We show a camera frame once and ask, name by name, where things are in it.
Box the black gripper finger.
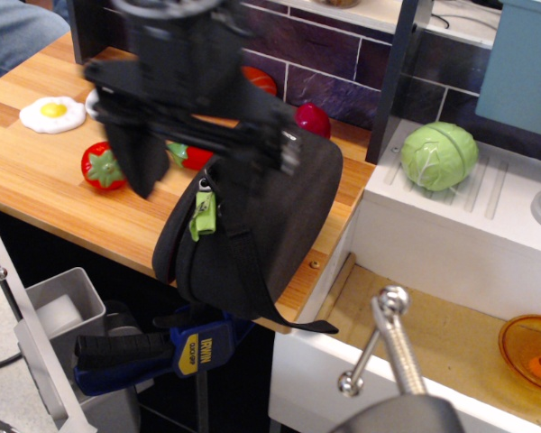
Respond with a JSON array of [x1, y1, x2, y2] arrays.
[[105, 122, 170, 198], [247, 156, 280, 197]]

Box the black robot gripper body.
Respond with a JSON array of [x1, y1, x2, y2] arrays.
[[85, 26, 300, 173]]

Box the black zipper bag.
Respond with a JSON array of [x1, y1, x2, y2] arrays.
[[152, 129, 344, 328]]

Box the green zipper pull tab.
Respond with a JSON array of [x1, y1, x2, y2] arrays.
[[188, 191, 216, 242]]

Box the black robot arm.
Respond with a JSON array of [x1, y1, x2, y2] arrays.
[[85, 1, 300, 197]]

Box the toy red chili pepper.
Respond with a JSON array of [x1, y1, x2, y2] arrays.
[[167, 143, 214, 170]]

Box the toy red tomato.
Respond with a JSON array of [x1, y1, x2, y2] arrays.
[[81, 142, 126, 190]]

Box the toy salmon sushi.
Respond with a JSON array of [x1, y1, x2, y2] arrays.
[[242, 66, 278, 97]]

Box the toy ice cream cone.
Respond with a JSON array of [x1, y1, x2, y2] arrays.
[[85, 89, 99, 121]]

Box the toy red apple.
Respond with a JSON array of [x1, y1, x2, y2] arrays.
[[295, 103, 331, 139]]

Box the toy fried egg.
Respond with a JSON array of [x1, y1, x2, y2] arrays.
[[19, 97, 87, 134]]

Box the grey plastic bin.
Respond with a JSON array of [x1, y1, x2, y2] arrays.
[[26, 268, 141, 432]]

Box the blue Irwin bar clamp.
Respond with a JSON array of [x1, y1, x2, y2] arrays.
[[74, 304, 254, 396]]

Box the toy green cabbage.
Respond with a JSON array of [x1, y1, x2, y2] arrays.
[[400, 122, 479, 192]]

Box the person in blue jeans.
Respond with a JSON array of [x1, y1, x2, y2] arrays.
[[0, 0, 70, 78]]

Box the white toy sink unit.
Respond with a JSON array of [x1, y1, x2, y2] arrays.
[[269, 121, 541, 432]]

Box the light blue box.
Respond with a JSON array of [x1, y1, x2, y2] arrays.
[[476, 1, 541, 134]]

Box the orange transparent bowl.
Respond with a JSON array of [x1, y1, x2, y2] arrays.
[[499, 315, 541, 391]]

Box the grey metal frame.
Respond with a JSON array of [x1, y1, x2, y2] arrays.
[[0, 237, 96, 432]]

